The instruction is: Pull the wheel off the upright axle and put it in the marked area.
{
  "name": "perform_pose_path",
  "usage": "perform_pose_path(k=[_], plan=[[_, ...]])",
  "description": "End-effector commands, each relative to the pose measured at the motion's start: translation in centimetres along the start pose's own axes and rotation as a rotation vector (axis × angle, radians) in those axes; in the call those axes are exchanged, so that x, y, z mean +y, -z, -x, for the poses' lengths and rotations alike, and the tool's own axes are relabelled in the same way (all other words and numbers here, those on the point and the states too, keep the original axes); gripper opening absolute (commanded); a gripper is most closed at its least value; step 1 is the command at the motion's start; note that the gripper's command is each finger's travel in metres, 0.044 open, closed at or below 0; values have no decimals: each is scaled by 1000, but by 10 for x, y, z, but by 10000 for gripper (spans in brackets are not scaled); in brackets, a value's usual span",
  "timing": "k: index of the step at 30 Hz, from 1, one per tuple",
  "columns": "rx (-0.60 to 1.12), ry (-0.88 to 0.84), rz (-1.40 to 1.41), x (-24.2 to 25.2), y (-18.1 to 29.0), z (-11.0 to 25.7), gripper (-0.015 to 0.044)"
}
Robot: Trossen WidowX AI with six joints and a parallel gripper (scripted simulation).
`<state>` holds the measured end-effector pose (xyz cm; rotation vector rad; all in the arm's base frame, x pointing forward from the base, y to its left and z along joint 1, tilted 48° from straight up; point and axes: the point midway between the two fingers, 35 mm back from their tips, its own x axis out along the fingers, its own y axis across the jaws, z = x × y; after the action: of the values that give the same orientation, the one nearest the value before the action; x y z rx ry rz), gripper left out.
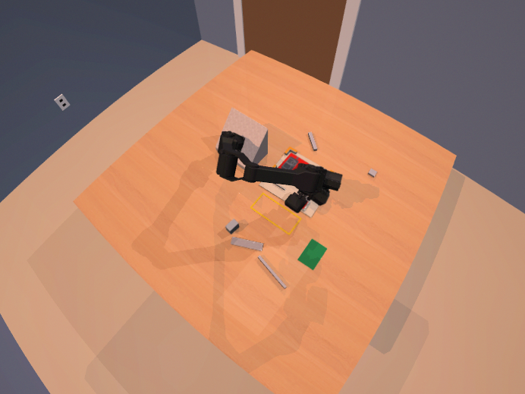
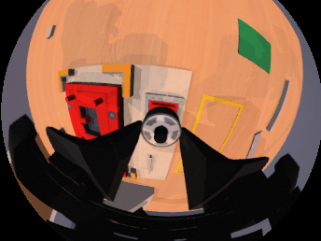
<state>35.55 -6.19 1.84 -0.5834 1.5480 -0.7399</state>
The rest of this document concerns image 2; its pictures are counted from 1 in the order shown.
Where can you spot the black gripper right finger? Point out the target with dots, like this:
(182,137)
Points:
(207,172)

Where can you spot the green flat rectangular patch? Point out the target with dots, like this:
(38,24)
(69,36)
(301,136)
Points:
(254,46)

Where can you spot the grey wheel with black tyre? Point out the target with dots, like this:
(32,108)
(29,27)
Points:
(165,116)

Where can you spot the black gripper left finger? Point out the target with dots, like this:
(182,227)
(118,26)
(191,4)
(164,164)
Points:
(105,158)

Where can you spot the yellow outlined rectangle on table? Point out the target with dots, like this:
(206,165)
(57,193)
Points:
(195,124)

